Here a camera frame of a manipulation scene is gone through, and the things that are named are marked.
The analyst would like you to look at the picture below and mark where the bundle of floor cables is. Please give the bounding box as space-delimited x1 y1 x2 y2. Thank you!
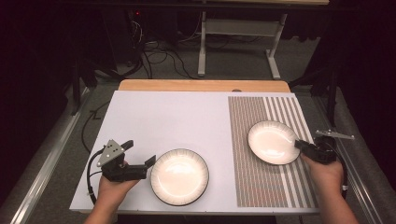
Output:
125 18 202 80

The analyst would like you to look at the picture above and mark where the wooden table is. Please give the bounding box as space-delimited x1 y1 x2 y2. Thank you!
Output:
118 78 291 93

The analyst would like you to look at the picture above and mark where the person's left hand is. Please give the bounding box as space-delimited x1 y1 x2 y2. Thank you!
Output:
96 161 141 207

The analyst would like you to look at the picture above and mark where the left hand-held gripper cable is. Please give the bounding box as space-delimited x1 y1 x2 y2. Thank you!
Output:
86 148 106 205

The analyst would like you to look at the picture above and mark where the person's right hand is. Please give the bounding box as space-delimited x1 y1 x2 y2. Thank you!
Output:
300 153 345 198

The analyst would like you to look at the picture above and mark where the white board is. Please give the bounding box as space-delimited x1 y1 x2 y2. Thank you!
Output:
68 91 321 216

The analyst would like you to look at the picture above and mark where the black metal stand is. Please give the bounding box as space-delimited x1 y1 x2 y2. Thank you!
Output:
288 64 341 128
69 59 126 117

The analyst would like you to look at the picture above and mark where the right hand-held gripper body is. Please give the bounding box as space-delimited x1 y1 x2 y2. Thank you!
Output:
306 130 356 165

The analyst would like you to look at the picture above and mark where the aluminium floor rail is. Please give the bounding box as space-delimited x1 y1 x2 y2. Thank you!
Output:
8 87 92 224
313 95 380 224

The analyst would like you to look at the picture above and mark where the hand-held gripper cable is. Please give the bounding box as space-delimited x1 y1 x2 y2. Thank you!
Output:
86 148 106 205
329 148 349 201

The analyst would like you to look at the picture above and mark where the black floor cable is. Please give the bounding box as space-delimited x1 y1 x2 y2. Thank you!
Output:
81 101 110 154

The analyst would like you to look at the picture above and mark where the white plate with dark rim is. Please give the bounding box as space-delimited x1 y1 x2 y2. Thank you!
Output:
247 119 302 166
149 147 210 207

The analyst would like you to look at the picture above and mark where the striped brown and white mat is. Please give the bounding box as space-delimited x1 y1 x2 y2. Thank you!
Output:
228 95 319 209

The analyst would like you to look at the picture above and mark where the white metal desk frame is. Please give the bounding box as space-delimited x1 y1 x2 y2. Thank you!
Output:
197 10 289 80

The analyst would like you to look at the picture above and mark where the right hand-held gripper cable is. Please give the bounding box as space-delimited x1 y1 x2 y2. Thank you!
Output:
329 148 349 201

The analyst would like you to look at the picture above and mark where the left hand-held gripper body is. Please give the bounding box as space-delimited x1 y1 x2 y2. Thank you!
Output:
96 139 149 183

